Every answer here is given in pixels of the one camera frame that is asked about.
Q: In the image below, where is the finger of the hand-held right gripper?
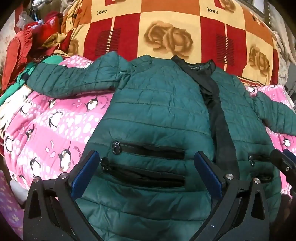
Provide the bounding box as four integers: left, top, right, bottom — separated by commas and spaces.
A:
270, 148, 296, 176

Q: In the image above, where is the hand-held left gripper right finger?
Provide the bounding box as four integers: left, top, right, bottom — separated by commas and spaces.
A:
194, 151, 270, 241

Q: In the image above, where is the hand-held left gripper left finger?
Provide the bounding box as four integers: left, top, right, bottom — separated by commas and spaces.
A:
23, 150, 100, 241

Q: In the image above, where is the green quilted puffer jacket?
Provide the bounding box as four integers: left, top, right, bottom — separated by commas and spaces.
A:
26, 51, 295, 241

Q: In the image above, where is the red clothes pile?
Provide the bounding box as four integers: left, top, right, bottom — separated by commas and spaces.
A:
2, 11, 77, 93

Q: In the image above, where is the pink penguin print blanket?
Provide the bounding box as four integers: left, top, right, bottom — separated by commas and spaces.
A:
0, 56, 296, 209

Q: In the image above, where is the purple floral mat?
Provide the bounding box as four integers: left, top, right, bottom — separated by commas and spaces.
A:
0, 171, 30, 235

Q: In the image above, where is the green cloth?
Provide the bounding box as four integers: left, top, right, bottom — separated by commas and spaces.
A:
0, 54, 67, 103

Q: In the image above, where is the red checkered rose blanket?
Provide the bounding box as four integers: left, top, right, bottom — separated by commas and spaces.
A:
61, 0, 281, 87

